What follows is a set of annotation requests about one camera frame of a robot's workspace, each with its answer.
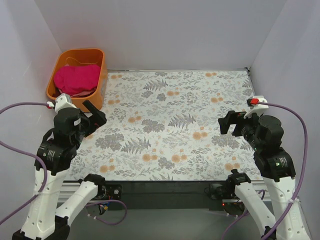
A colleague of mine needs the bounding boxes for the magenta t shirt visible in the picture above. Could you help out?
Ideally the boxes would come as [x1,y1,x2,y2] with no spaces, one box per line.
[53,64,101,96]

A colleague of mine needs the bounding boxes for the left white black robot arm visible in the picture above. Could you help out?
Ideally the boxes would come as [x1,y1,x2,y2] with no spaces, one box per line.
[12,100,107,240]

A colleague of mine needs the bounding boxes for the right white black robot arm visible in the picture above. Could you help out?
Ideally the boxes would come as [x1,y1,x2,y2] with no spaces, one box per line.
[218,110,310,240]

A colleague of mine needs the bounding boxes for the light pink shirt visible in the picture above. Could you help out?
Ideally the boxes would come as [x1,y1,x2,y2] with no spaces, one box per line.
[71,89,96,98]

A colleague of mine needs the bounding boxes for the orange plastic laundry basket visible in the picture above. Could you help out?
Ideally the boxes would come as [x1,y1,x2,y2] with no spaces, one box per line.
[46,48,108,113]

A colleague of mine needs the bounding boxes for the floral patterned table mat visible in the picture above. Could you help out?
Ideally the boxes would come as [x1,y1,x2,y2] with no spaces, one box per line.
[67,70,261,181]

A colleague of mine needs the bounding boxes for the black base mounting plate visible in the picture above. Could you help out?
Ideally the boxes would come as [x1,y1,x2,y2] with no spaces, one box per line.
[93,180,245,215]

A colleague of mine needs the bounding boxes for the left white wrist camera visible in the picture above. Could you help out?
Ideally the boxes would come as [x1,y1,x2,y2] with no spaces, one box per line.
[46,93,77,113]

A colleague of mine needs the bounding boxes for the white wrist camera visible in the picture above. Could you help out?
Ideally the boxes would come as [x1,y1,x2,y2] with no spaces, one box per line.
[46,93,77,113]
[244,95,269,119]

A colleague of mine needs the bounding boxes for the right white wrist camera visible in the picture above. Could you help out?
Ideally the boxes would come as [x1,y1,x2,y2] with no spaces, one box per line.
[244,95,269,119]

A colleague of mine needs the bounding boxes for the aluminium frame rail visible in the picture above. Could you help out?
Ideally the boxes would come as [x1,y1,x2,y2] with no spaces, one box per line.
[58,181,81,203]

